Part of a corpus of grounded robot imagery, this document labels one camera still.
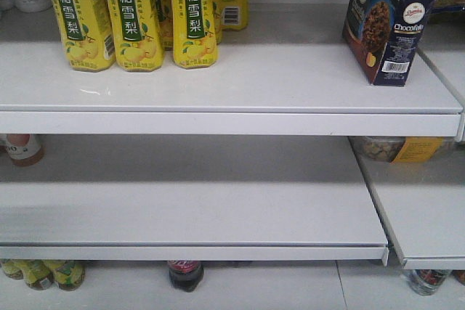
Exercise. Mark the dark blue Chocofello cookie box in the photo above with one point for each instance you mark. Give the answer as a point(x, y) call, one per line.
point(383, 36)

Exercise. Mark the lower white shelf board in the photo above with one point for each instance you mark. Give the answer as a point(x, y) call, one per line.
point(211, 198)

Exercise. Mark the white store shelf board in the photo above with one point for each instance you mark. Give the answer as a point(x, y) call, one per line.
point(289, 73)

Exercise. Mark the dark cola bottle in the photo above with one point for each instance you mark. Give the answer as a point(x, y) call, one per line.
point(185, 275)

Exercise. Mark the yellow pear drink bottle right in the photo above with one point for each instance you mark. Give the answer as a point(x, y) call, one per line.
point(194, 33)

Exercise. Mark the yellow labelled snack tub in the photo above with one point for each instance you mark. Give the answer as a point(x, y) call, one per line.
point(403, 149)

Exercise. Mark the yellow pear drink bottle middle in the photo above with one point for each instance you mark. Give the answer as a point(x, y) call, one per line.
point(136, 35)

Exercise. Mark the orange drink bottle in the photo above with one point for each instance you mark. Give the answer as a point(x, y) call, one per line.
point(24, 149)

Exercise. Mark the right white shelf board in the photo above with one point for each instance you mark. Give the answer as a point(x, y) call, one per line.
point(421, 207)

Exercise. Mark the green yellow tea bottle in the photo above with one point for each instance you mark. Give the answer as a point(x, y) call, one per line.
point(68, 274)

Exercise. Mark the yellow pear drink bottle left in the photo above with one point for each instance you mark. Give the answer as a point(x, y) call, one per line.
point(86, 33)

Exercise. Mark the clear bottle red label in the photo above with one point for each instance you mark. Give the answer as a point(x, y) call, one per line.
point(427, 281)

